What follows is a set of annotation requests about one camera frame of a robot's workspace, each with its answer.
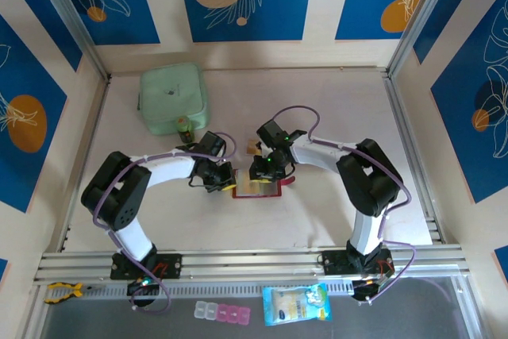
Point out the red leather card holder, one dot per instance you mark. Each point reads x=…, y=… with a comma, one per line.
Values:
x=274, y=190

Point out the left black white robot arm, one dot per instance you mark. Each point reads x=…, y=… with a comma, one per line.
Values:
x=119, y=196

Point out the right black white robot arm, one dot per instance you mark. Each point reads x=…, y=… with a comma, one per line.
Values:
x=369, y=180

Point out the small brown bottle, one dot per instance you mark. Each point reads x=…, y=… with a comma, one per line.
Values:
x=184, y=124

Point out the mint green zipper pouch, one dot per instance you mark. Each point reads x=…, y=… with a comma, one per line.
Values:
x=170, y=93

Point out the white pink pill organizer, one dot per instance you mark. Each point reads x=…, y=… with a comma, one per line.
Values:
x=222, y=312

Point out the blue white snack packet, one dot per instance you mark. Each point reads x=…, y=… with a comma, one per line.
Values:
x=295, y=305

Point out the black controller board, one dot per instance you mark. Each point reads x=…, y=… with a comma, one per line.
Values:
x=143, y=287
x=367, y=291

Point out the grey metal shelf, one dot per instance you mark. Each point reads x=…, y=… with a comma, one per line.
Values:
x=119, y=325

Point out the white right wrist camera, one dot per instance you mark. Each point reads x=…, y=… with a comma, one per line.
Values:
x=260, y=145

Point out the aluminium mounting rail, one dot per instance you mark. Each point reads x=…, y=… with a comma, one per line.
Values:
x=254, y=261

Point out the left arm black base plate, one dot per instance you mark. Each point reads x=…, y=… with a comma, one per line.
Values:
x=170, y=265

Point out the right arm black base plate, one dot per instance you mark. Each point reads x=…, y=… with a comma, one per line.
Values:
x=333, y=263

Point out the aluminium side rail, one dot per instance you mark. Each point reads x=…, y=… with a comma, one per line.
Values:
x=95, y=116
x=401, y=116

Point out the aluminium frame post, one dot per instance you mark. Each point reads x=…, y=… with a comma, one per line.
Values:
x=69, y=9
x=430, y=9

